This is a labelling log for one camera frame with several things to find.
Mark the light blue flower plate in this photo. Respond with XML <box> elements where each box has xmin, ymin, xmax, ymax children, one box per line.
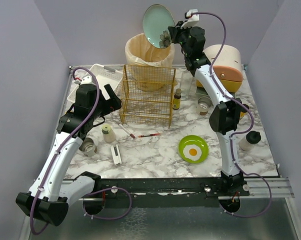
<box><xmin>142</xmin><ymin>4</ymin><xmax>175</xmax><ymax>49</ymax></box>

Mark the green fried egg plate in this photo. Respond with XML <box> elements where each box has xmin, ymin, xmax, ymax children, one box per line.
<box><xmin>178</xmin><ymin>135</ymin><xmax>209</xmax><ymax>164</ymax></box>

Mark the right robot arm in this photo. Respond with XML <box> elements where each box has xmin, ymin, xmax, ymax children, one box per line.
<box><xmin>168</xmin><ymin>25</ymin><xmax>245</xmax><ymax>194</ymax></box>

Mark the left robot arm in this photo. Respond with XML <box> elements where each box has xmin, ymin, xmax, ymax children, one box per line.
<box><xmin>15</xmin><ymin>83</ymin><xmax>122</xmax><ymax>226</ymax></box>

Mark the white plastic basket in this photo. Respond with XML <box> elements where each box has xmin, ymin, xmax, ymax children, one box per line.
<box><xmin>67</xmin><ymin>63</ymin><xmax>123</xmax><ymax>103</ymax></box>

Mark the clear shaker green lid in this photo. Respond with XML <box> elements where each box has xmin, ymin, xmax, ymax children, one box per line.
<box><xmin>101</xmin><ymin>124</ymin><xmax>116</xmax><ymax>144</ymax></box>

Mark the white red marker pen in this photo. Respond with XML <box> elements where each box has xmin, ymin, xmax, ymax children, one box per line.
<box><xmin>118</xmin><ymin>123</ymin><xmax>136</xmax><ymax>139</ymax></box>

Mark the white rectangular case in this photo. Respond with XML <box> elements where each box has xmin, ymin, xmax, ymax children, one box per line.
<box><xmin>110</xmin><ymin>144</ymin><xmax>123</xmax><ymax>165</ymax></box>

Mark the red filled tube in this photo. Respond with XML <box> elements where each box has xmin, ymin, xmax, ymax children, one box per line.
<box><xmin>138</xmin><ymin>132</ymin><xmax>161</xmax><ymax>138</ymax></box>

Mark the clear glass oil bottle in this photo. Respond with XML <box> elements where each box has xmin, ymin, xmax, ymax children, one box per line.
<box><xmin>179</xmin><ymin>70</ymin><xmax>194</xmax><ymax>99</ymax></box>

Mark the bin with plastic bag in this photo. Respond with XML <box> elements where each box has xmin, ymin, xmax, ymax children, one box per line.
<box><xmin>124</xmin><ymin>32</ymin><xmax>176</xmax><ymax>92</ymax></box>

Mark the round drawer organizer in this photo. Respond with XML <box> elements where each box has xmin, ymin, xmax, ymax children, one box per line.
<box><xmin>196</xmin><ymin>44</ymin><xmax>243</xmax><ymax>96</ymax></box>

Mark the small yellow label bottle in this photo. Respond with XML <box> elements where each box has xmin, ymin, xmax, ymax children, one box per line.
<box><xmin>172</xmin><ymin>88</ymin><xmax>182</xmax><ymax>110</ymax></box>

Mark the gold spice jar black cap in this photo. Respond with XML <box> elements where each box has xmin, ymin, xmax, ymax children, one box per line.
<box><xmin>239</xmin><ymin>104</ymin><xmax>250</xmax><ymax>119</ymax></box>

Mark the white bottle black lid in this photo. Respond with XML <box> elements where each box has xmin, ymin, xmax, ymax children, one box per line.
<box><xmin>239</xmin><ymin>130</ymin><xmax>261</xmax><ymax>151</ymax></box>

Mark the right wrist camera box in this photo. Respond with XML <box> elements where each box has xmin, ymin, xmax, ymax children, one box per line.
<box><xmin>180</xmin><ymin>9</ymin><xmax>200</xmax><ymax>29</ymax></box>

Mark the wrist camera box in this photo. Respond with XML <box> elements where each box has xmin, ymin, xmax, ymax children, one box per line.
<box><xmin>180</xmin><ymin>9</ymin><xmax>200</xmax><ymax>29</ymax></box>
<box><xmin>79</xmin><ymin>75</ymin><xmax>93</xmax><ymax>85</ymax></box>

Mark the purple cable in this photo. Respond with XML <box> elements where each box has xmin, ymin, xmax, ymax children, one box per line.
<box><xmin>196</xmin><ymin>11</ymin><xmax>273</xmax><ymax>201</ymax></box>
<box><xmin>82</xmin><ymin>186</ymin><xmax>133</xmax><ymax>221</ymax></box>
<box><xmin>29</xmin><ymin>66</ymin><xmax>101</xmax><ymax>236</ymax></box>
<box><xmin>218</xmin><ymin>194</ymin><xmax>273</xmax><ymax>219</ymax></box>

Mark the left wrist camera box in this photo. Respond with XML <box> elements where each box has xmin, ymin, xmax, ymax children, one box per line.
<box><xmin>79</xmin><ymin>75</ymin><xmax>93</xmax><ymax>85</ymax></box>

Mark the gold wire rack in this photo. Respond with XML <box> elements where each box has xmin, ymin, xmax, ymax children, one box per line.
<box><xmin>119</xmin><ymin>64</ymin><xmax>176</xmax><ymax>128</ymax></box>

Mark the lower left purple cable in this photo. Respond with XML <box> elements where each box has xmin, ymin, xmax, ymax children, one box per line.
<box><xmin>82</xmin><ymin>186</ymin><xmax>133</xmax><ymax>221</ymax></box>

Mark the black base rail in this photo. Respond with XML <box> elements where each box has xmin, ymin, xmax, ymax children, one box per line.
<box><xmin>82</xmin><ymin>177</ymin><xmax>250</xmax><ymax>209</ymax></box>

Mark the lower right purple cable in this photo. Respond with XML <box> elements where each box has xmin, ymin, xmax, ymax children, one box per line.
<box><xmin>218</xmin><ymin>194</ymin><xmax>273</xmax><ymax>219</ymax></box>

